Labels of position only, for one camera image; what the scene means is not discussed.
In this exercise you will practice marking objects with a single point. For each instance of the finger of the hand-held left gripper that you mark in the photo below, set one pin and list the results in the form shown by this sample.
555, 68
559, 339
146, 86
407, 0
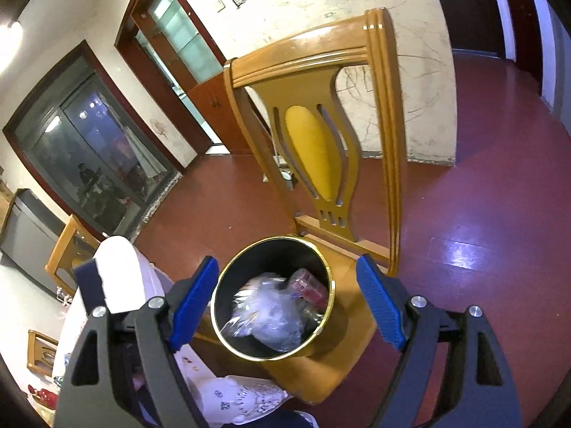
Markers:
89, 285

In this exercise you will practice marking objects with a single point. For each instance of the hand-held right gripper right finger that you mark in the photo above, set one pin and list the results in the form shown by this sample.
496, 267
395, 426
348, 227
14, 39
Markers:
379, 307

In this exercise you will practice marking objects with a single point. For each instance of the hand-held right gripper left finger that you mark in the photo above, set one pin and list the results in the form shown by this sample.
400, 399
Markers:
196, 303

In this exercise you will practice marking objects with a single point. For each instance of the black trash bin gold rim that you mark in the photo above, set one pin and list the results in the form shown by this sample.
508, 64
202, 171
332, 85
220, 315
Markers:
227, 316

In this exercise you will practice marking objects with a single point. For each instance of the pink plastic bottle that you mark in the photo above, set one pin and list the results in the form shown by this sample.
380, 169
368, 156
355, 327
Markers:
308, 287

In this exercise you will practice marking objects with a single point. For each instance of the clear plastic bag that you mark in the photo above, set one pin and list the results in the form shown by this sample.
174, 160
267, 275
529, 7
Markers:
272, 316

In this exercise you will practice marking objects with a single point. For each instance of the wooden dining chair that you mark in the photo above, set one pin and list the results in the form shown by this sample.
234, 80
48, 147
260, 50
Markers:
62, 249
38, 350
379, 98

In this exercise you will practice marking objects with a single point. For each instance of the grey refrigerator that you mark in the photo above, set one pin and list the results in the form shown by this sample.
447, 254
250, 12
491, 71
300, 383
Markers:
26, 232

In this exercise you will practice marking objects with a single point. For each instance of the white printed cloth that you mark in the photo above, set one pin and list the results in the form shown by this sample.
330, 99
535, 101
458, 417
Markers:
241, 401

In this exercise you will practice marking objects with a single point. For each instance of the red liquor bottle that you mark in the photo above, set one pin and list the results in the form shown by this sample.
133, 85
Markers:
42, 396

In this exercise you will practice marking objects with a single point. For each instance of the dark framed sliding glass door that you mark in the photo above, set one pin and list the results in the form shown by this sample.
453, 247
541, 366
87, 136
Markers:
89, 142

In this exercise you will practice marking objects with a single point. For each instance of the dark wooden door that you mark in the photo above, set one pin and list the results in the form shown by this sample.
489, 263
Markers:
473, 9

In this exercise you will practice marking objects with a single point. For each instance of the white light switch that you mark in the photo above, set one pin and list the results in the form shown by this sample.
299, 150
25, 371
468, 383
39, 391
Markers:
221, 4

